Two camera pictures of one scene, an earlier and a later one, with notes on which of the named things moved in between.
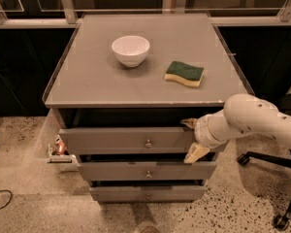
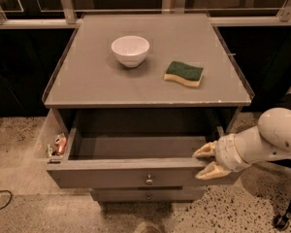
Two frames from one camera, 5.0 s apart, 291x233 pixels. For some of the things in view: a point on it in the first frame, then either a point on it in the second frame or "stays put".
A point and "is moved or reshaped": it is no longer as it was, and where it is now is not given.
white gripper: x=203 y=133 → x=227 y=153
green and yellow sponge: x=184 y=73 stays put
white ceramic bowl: x=130 y=49 stays put
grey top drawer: x=126 y=141 is moved or reshaped
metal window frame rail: x=290 y=16 stays put
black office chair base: x=280 y=222 stays put
